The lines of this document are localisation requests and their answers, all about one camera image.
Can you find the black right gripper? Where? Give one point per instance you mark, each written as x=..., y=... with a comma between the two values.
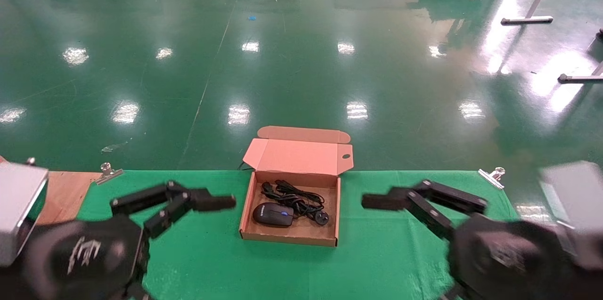
x=509, y=257

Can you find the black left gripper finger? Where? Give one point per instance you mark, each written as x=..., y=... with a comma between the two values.
x=212, y=202

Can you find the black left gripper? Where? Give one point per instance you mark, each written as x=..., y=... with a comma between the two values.
x=85, y=257

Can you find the open brown cardboard box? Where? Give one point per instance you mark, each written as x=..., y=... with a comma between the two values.
x=301, y=234

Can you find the silver binder clip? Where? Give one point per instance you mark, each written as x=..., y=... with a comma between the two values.
x=108, y=175
x=491, y=177

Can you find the green tablecloth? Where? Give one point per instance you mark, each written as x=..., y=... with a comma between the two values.
x=292, y=271

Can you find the clear plastic floor scrap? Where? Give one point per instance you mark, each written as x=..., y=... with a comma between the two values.
x=110, y=148

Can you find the small silver clip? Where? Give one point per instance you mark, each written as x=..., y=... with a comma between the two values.
x=31, y=162

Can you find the grey table foot with leg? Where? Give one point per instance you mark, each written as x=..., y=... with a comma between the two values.
x=579, y=78

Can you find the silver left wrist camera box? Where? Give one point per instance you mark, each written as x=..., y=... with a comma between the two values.
x=16, y=210

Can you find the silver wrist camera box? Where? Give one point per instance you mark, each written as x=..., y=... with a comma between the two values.
x=577, y=210
x=16, y=210

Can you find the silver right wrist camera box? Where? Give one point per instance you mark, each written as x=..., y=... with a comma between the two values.
x=577, y=210

